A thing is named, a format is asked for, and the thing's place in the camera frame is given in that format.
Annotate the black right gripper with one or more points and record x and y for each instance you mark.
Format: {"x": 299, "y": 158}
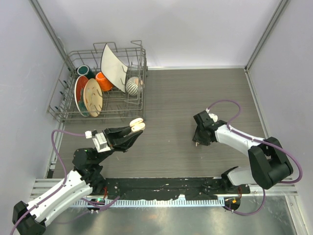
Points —
{"x": 196, "y": 138}

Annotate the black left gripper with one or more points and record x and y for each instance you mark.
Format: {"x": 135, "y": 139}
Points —
{"x": 123, "y": 142}

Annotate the beige earbud charging case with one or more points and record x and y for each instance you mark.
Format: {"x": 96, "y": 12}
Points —
{"x": 137, "y": 125}

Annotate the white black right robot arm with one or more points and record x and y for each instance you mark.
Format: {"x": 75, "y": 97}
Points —
{"x": 268, "y": 161}

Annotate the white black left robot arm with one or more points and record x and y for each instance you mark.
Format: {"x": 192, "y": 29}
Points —
{"x": 32, "y": 218}

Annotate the beige speckled round plate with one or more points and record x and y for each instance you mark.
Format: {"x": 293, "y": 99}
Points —
{"x": 92, "y": 97}

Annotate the striped black white cup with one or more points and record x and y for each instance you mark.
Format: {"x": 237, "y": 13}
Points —
{"x": 134, "y": 86}

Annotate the orange mug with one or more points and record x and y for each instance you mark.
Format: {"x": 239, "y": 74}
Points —
{"x": 103, "y": 82}

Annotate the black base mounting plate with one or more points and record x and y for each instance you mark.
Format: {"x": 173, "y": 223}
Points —
{"x": 163, "y": 189}

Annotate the white square plate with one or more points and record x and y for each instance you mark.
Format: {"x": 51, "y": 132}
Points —
{"x": 113, "y": 69}

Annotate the red green round plate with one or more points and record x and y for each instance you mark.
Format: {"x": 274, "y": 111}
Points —
{"x": 80, "y": 84}

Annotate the dark green mug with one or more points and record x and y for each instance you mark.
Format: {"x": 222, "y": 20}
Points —
{"x": 86, "y": 71}

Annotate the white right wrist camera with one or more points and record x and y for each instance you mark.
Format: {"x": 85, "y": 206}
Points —
{"x": 213, "y": 116}

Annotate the grey wire dish rack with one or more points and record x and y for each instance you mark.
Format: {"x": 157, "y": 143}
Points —
{"x": 116, "y": 104}

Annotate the white slotted cable duct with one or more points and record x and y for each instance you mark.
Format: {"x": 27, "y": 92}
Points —
{"x": 180, "y": 202}

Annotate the aluminium frame rail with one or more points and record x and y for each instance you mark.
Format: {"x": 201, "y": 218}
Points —
{"x": 43, "y": 185}

